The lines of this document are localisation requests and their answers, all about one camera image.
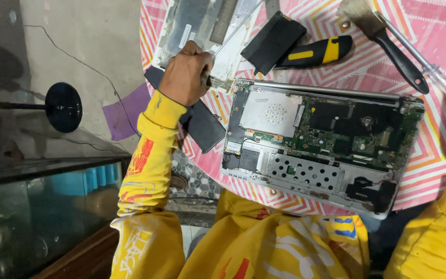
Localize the purple cloth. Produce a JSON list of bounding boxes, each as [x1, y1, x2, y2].
[[102, 82, 152, 141]]

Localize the black handle paint brush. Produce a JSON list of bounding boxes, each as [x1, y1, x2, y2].
[[337, 0, 430, 95]]

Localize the black rectangular pad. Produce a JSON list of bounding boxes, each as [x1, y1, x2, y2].
[[240, 11, 307, 76]]

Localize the black round stand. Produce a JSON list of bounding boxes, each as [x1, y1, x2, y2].
[[0, 82, 83, 134]]

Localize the yellow black handle tool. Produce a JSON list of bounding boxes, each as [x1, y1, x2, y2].
[[273, 35, 354, 71]]

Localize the pink patterned tablecloth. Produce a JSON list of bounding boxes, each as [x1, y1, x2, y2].
[[139, 0, 446, 218]]

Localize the grey metal strip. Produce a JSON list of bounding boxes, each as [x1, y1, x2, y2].
[[264, 0, 282, 19]]

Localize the long black laptop battery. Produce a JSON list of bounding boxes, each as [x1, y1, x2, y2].
[[144, 65, 227, 154]]

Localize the thin metal screwdriver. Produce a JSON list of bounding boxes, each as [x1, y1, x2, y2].
[[206, 0, 265, 88]]

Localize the silver laptop bottom cover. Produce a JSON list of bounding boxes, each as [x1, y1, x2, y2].
[[151, 0, 264, 95]]

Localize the clear handle screwdriver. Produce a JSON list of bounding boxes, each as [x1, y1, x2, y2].
[[373, 11, 446, 120]]

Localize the glass display cabinet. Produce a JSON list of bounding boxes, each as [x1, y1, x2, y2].
[[0, 155, 131, 279]]

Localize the open laptop base with motherboard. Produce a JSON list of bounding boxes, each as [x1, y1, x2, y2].
[[220, 79, 426, 220]]

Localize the person's yellow hoodie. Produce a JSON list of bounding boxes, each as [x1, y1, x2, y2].
[[110, 189, 371, 279]]

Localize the thin black cable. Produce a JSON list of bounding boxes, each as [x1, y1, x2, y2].
[[23, 24, 140, 136]]

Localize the pebble pattern mat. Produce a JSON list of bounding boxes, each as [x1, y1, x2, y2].
[[168, 149, 224, 199]]

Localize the person's left hand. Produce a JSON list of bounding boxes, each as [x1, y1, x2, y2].
[[158, 40, 214, 107]]

